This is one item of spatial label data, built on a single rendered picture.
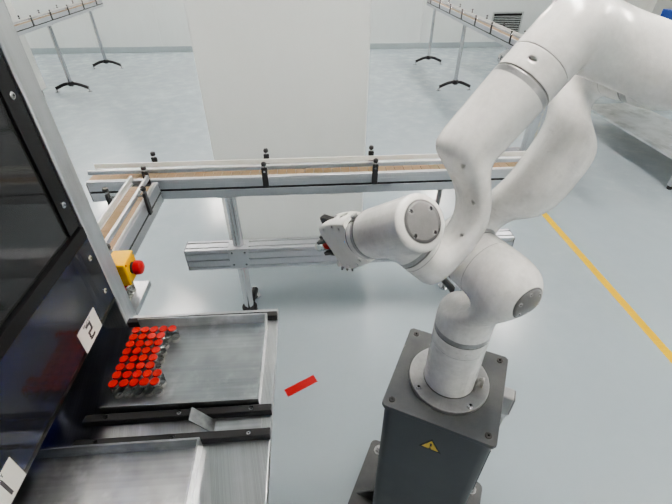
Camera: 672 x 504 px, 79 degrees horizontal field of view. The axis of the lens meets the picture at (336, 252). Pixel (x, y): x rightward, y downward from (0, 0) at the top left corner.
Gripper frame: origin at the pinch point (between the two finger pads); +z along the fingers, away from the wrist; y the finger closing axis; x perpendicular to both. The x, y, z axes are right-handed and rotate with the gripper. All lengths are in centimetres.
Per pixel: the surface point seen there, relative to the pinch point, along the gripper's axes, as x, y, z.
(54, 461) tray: -66, 4, 24
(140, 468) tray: -54, 15, 16
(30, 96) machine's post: -27, -54, 12
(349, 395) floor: 7, 81, 101
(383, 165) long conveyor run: 69, 0, 68
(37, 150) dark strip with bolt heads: -32, -46, 15
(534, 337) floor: 103, 125, 83
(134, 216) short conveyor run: -21, -37, 84
